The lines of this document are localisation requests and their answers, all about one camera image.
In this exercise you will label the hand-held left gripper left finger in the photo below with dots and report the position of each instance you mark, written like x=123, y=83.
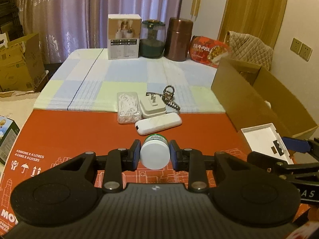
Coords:
x=135, y=154

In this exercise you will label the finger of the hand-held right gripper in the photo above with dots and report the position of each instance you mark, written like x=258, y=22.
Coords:
x=296, y=145
x=261, y=160

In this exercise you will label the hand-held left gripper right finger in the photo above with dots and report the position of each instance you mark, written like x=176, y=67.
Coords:
x=173, y=154

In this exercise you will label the small white green-label jar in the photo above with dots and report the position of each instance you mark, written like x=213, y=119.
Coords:
x=155, y=154

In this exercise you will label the white power bank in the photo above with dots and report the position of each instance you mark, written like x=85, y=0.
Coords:
x=159, y=124

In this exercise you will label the clear cotton swab box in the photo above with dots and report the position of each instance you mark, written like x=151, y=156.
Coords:
x=128, y=108

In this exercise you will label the white charger dock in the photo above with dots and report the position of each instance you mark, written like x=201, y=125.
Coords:
x=152, y=107

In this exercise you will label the brown cardboard box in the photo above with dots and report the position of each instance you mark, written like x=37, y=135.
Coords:
x=244, y=94

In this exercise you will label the person's red printed clothing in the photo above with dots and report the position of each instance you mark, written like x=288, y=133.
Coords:
x=307, y=231

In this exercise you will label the red printed cardboard sheet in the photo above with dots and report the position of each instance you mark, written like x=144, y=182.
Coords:
x=74, y=134

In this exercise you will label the pastel checked tablecloth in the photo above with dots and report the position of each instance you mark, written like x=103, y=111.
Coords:
x=112, y=74

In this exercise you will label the quilted chair cover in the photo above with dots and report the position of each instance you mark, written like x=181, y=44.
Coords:
x=251, y=47

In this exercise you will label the red instant meal package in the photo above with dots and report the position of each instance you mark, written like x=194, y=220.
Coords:
x=206, y=51

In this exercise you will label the green glass jar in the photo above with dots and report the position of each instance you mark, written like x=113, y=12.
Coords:
x=152, y=42

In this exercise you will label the brown metal canister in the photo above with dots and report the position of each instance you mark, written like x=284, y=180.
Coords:
x=178, y=39

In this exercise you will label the white product box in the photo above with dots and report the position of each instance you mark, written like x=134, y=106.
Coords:
x=124, y=39

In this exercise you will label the green picture box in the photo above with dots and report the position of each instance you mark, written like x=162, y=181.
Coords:
x=7, y=139

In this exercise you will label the beige bed cover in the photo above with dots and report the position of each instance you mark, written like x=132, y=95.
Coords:
x=15, y=104

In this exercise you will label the large brown shipping carton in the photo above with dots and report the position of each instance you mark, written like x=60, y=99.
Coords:
x=25, y=64

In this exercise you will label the purple sheer curtain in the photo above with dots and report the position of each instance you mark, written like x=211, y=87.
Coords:
x=87, y=17

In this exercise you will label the wooden wardrobe door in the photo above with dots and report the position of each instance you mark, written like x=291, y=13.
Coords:
x=254, y=5

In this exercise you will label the folded black step ladder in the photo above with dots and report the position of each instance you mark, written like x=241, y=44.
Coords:
x=11, y=15

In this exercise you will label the beige wall socket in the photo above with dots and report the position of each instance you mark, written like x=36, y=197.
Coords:
x=296, y=46
x=305, y=52

